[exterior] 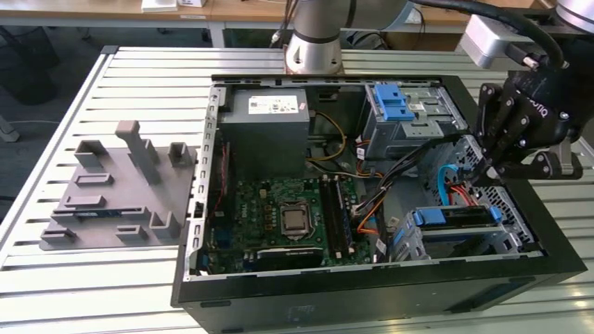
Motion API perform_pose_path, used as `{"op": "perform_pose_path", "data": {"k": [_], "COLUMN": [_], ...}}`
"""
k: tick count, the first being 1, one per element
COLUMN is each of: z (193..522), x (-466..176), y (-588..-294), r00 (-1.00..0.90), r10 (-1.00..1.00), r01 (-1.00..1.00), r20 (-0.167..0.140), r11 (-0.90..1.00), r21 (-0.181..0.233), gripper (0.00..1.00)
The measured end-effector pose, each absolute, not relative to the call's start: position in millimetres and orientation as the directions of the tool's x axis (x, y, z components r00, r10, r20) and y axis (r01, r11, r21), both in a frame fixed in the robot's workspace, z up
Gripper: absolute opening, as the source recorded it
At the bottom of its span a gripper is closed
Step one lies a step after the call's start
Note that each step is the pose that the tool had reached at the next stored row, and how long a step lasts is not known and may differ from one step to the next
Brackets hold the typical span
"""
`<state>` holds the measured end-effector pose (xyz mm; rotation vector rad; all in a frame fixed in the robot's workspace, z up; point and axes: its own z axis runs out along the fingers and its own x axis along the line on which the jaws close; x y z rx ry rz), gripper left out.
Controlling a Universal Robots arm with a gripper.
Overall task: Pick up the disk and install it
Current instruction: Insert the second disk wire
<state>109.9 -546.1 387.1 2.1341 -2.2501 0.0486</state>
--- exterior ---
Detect black red power wire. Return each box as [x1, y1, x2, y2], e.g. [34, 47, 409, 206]
[445, 168, 501, 209]

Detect dark RAM stick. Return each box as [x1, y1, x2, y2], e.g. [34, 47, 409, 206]
[333, 175, 358, 255]

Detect metal disk bay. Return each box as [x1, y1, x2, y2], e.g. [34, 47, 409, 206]
[389, 205, 530, 262]

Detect blue plastic drive latch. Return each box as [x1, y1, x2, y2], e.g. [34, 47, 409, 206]
[374, 85, 414, 121]

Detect grey furniture foot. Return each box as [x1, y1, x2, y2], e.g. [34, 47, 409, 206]
[0, 113, 20, 143]

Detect hard disk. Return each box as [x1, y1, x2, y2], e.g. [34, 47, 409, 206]
[414, 205, 501, 228]

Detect orange flat wire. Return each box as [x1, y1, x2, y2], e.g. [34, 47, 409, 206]
[355, 214, 380, 234]

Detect black waste bin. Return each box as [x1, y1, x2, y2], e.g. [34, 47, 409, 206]
[0, 26, 60, 106]

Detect grey power supply unit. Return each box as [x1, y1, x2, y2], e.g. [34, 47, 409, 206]
[218, 88, 311, 180]

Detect black wire bundle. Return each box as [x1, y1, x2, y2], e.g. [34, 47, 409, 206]
[370, 135, 465, 223]

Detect blue data wire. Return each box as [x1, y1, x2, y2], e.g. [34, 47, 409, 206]
[436, 166, 465, 208]

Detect black graphics card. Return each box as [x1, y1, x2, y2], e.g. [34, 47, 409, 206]
[253, 246, 325, 271]

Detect black open PC case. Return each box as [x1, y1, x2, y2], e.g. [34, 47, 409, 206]
[170, 73, 589, 331]

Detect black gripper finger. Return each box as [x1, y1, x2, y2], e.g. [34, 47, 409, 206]
[473, 81, 530, 168]
[472, 151, 560, 188]

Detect long wooden desk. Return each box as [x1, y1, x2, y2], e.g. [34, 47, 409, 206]
[46, 0, 493, 31]

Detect yellow wires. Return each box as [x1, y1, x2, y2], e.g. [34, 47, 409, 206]
[306, 111, 349, 163]

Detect red twisted wire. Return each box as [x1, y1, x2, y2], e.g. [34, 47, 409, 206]
[213, 141, 233, 216]

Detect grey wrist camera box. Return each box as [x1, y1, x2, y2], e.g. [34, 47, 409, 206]
[457, 13, 536, 70]

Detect green motherboard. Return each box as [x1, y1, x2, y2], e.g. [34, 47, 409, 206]
[203, 175, 376, 274]

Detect silver CPU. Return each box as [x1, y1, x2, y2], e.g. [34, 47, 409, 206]
[282, 207, 309, 233]

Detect metal optical drive cage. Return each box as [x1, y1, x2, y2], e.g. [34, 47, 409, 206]
[361, 83, 468, 161]

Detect grey parts rack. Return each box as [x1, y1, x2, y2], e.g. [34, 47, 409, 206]
[39, 120, 199, 252]

